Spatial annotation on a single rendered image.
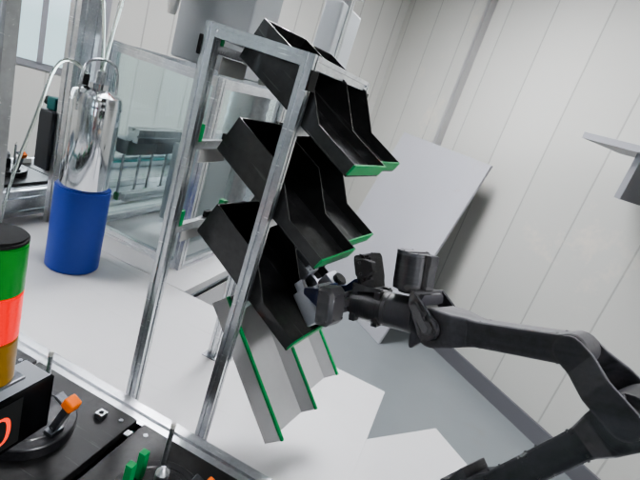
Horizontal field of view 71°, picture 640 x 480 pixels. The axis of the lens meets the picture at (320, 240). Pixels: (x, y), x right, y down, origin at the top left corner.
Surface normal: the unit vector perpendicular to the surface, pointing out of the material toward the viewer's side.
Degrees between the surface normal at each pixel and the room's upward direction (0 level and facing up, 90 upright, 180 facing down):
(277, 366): 45
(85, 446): 0
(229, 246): 90
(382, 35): 90
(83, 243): 90
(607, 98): 90
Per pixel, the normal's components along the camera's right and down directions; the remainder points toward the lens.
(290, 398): 0.80, -0.35
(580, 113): -0.84, -0.11
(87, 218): 0.65, 0.43
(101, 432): 0.30, -0.90
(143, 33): 0.44, 0.42
